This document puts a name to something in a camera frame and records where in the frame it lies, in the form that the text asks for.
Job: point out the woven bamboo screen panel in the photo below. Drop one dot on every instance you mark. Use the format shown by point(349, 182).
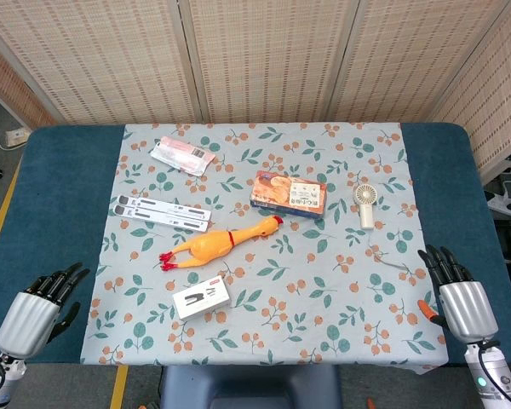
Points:
point(494, 106)
point(264, 59)
point(409, 59)
point(93, 59)
point(8, 93)

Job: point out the floral leaf print tablecloth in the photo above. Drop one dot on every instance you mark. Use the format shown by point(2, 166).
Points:
point(281, 277)

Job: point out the white stapler box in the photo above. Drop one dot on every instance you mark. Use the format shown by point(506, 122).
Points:
point(200, 298)

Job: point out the orange blue cookie box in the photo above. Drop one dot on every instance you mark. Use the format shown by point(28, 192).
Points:
point(287, 194)

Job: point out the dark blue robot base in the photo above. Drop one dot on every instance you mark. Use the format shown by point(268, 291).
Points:
point(251, 387)

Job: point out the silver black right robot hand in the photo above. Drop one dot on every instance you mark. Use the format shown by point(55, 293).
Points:
point(468, 309)

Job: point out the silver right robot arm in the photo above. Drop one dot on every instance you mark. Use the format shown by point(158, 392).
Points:
point(494, 379)

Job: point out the white handheld fan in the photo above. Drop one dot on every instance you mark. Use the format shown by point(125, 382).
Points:
point(365, 209)

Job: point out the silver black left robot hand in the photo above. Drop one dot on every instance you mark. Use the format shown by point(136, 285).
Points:
point(27, 317)

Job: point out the white folding laptop stand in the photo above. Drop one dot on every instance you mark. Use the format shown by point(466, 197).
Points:
point(162, 213)

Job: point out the pink white plastic package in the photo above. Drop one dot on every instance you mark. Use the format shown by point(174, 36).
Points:
point(181, 155)

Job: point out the white floor adapter box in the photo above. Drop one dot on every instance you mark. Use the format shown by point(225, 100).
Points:
point(17, 137)

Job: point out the yellow rubber chicken toy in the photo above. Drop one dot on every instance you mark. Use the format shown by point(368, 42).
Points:
point(208, 247)

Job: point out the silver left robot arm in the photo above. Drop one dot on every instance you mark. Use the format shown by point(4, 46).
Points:
point(0, 381)

